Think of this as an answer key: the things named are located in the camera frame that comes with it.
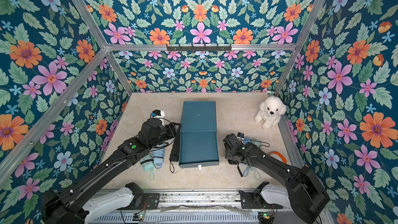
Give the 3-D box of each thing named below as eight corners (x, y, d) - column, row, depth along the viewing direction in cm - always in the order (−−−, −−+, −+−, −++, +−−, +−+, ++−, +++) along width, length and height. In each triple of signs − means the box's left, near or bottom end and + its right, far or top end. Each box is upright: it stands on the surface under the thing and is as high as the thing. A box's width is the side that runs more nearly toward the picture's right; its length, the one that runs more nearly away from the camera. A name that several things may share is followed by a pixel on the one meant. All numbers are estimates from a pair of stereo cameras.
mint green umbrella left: (150, 181, 82) (148, 180, 79) (141, 162, 88) (139, 160, 86) (162, 173, 84) (160, 171, 82) (152, 155, 91) (150, 153, 89)
